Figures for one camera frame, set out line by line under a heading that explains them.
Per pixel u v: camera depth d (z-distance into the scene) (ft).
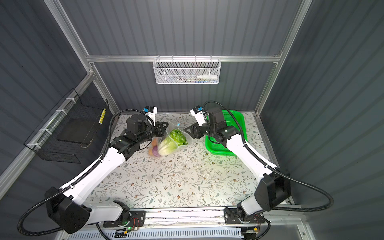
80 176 1.40
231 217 2.40
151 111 2.13
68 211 1.22
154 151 2.85
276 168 1.43
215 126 1.94
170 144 2.63
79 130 2.44
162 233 2.53
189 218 2.47
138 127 1.81
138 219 2.37
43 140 2.02
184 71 4.05
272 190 1.37
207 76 3.00
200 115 2.22
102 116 2.74
